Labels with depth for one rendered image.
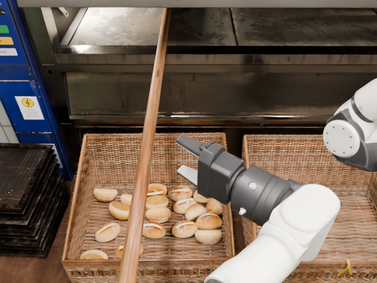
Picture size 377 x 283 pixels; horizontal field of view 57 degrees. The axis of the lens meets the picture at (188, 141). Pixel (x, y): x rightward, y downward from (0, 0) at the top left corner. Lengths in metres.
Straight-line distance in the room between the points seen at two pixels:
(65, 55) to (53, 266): 0.74
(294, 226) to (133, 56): 0.85
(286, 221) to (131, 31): 1.00
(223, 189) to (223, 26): 0.87
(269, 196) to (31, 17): 0.93
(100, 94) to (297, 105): 0.72
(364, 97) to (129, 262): 0.52
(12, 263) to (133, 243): 0.87
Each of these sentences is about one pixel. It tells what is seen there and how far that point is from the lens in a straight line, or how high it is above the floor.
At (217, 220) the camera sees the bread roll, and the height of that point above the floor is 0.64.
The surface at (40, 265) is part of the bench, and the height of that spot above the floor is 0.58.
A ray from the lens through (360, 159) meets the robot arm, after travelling 0.75.
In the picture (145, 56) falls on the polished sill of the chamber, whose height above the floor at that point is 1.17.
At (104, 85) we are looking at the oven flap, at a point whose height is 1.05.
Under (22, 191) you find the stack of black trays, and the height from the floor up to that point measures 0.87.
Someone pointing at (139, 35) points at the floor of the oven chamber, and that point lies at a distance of 1.32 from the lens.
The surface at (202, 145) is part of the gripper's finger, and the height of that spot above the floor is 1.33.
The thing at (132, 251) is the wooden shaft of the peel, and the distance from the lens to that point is 0.64.
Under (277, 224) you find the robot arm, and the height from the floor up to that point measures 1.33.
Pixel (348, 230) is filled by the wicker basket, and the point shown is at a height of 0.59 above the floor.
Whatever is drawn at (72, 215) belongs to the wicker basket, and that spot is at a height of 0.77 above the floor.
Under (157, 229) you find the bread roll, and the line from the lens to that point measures 1.33.
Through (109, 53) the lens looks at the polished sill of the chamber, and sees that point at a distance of 1.22.
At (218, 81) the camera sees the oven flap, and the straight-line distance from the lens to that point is 1.27.
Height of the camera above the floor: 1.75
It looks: 43 degrees down
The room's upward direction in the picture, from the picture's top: straight up
